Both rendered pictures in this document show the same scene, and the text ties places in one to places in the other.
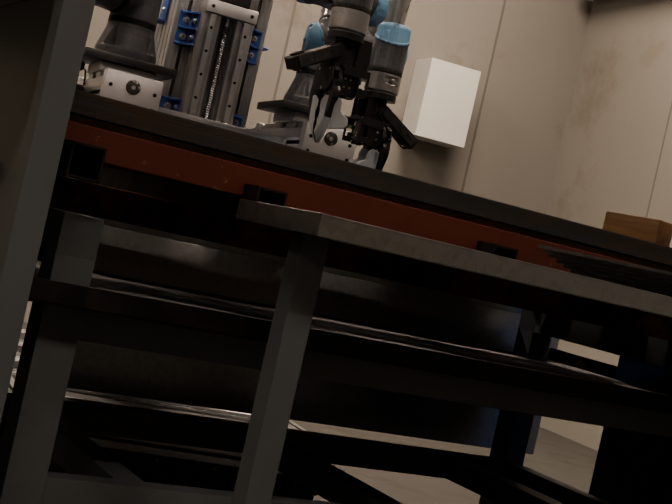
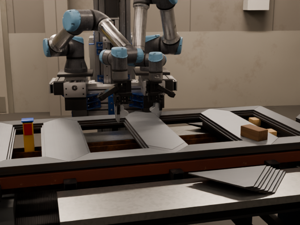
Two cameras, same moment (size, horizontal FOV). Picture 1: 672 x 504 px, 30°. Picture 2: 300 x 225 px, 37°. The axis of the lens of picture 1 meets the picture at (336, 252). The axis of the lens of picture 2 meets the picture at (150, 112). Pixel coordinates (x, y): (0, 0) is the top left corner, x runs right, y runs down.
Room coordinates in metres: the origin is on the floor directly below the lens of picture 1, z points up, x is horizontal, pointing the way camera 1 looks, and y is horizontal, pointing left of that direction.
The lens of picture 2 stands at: (0.38, -0.62, 1.45)
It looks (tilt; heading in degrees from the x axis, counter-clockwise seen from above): 13 degrees down; 15
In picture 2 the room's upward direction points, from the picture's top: straight up
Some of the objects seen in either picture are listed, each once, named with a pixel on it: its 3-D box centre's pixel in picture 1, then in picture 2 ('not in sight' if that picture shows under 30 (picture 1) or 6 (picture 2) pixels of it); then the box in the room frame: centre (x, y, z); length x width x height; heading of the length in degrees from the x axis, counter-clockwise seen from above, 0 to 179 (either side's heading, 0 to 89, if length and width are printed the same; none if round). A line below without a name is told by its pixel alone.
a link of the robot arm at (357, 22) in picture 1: (347, 24); (119, 75); (2.39, 0.07, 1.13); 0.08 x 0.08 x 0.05
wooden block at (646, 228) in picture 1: (637, 230); (253, 132); (2.45, -0.56, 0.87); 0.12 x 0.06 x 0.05; 47
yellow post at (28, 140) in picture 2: not in sight; (28, 139); (2.36, 0.57, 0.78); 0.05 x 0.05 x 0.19; 29
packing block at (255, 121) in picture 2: not in sight; (254, 121); (2.96, -0.55, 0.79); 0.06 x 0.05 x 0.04; 29
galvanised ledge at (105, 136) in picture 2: (331, 265); (164, 134); (3.01, 0.00, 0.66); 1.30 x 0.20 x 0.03; 119
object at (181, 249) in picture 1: (329, 348); not in sight; (2.94, -0.04, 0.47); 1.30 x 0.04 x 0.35; 119
